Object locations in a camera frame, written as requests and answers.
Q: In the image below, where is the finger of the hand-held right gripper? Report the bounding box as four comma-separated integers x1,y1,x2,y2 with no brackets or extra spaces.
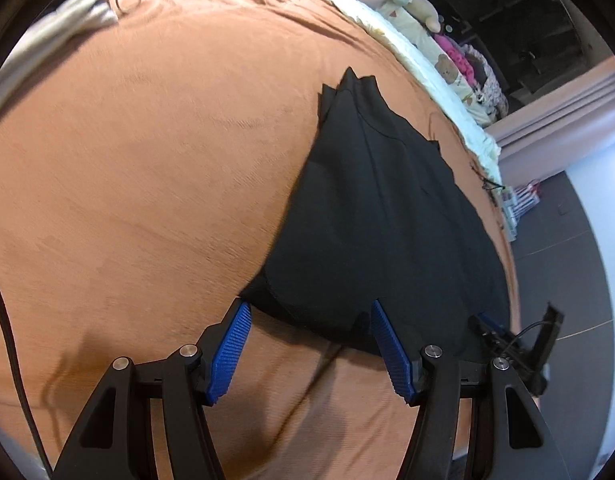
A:
470,311,521,359

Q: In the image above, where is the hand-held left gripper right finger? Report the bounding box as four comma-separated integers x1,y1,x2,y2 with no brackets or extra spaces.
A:
371,300,571,480

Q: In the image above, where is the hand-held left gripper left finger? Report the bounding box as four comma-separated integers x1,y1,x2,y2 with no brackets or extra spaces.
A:
52,300,252,480

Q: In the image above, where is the black garment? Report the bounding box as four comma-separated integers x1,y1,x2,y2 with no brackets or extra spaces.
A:
240,66,511,361

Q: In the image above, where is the black clothes hanger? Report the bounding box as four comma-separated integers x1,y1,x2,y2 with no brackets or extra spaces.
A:
468,161,506,207

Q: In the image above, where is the striped box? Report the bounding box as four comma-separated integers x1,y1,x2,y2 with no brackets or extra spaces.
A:
502,180,542,241

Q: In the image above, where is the orange-brown blanket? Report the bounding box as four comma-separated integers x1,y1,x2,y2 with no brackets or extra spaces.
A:
0,0,519,480

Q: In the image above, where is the pink curtain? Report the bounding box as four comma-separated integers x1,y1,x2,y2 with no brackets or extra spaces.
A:
485,55,615,188

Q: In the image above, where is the floral patterned cloth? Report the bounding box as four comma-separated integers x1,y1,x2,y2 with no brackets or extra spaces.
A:
465,45,509,123

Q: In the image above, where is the white printed quilt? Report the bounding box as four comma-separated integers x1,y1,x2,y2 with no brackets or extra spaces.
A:
311,0,503,187

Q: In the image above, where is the pink plush toy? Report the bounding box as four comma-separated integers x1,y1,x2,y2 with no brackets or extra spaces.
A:
431,32,477,87

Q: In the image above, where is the dark shelf unit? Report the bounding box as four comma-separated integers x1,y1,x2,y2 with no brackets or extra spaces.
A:
421,0,605,107

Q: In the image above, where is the cream plush toy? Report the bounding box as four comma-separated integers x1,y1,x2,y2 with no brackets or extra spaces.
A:
389,0,444,32

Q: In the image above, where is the white ribbed cloth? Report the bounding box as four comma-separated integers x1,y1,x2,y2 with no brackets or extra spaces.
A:
0,0,134,122

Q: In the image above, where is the black cable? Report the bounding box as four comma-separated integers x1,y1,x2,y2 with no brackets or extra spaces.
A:
0,260,54,473

